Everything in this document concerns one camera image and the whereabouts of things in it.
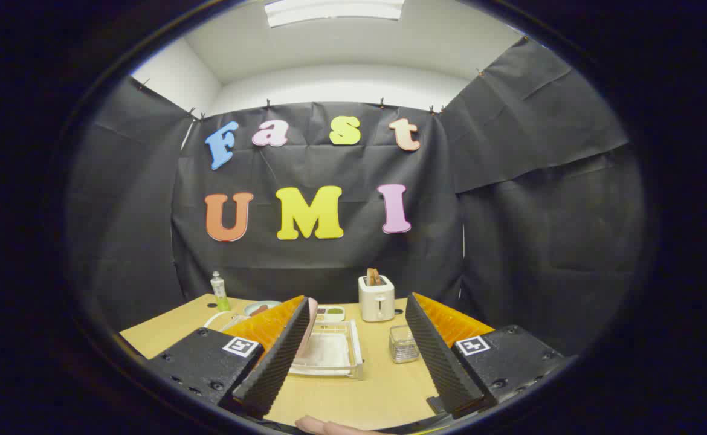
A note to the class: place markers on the white toaster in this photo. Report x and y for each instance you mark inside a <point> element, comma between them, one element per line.
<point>376,302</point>

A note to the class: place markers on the small white divided tray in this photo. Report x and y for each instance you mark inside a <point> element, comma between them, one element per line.
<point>331,313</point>

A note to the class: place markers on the bread slice in toaster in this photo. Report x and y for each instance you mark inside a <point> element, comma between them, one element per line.
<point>373,277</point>

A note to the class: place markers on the teal plate with food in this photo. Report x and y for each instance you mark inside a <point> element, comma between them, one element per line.
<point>257,309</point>

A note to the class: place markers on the ceiling light panel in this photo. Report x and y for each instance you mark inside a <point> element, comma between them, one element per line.
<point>332,11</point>

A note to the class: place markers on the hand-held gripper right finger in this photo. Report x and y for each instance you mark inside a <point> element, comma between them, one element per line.
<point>444,368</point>

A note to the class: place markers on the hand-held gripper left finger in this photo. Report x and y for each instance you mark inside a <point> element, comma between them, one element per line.
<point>269,374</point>

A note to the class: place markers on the small green label bottle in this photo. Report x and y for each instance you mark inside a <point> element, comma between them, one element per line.
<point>220,295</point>

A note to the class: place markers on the black backdrop cloth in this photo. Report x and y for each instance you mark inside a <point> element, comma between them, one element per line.
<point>329,266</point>

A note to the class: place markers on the pink plate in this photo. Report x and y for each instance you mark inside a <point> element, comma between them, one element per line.
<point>310,329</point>

